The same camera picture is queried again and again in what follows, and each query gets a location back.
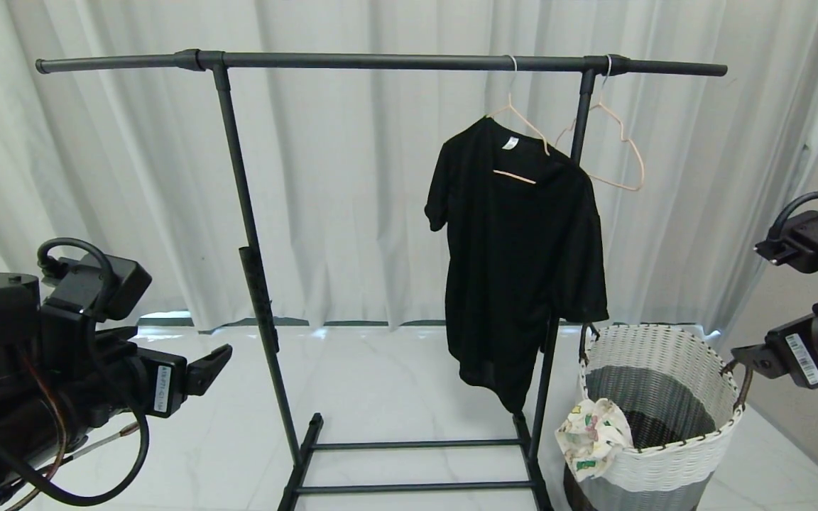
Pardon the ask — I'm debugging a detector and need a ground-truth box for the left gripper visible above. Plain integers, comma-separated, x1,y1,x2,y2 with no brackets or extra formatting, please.
93,341,234,418

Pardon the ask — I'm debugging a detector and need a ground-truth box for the cream printed garment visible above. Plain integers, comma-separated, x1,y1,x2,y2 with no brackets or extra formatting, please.
555,397,635,483

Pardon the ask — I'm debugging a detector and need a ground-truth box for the pink clothes hanger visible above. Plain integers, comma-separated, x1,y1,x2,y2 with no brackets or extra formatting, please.
555,55,645,192
486,55,552,185

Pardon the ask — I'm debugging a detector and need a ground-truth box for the black t-shirt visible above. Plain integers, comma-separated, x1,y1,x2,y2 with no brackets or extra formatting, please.
425,117,609,414

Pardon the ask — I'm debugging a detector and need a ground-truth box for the white laundry basket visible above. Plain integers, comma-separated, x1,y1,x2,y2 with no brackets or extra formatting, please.
564,323,754,511

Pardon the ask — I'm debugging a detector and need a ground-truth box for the black clothes rack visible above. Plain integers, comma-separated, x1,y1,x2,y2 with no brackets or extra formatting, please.
35,48,728,511

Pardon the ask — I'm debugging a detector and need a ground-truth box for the white curtain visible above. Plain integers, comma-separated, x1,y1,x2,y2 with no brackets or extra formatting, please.
0,0,818,334

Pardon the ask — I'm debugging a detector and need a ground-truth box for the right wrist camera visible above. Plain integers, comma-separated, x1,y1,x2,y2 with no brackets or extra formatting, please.
755,209,818,274

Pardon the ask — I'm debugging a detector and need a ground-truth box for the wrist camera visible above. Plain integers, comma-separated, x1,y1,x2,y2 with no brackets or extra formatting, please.
38,252,153,327
755,209,818,274

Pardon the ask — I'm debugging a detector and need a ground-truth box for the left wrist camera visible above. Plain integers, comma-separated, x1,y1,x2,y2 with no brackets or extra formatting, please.
38,252,153,327

